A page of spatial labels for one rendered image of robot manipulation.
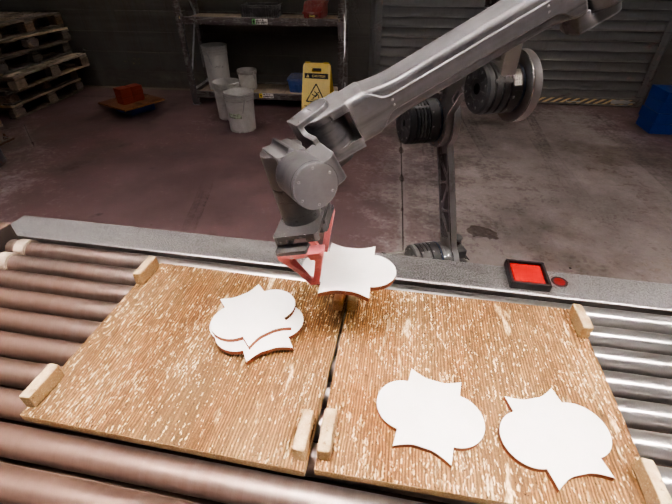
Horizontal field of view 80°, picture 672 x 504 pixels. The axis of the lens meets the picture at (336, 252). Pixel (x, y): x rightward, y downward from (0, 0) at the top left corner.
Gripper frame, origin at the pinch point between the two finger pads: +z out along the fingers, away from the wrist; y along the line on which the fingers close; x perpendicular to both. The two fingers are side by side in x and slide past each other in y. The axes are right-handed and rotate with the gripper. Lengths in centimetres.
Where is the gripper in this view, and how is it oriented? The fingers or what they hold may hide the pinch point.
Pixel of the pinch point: (318, 264)
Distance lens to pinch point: 63.1
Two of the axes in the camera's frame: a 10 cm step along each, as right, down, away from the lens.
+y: 1.4, -6.0, 7.9
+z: 2.3, 7.9, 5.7
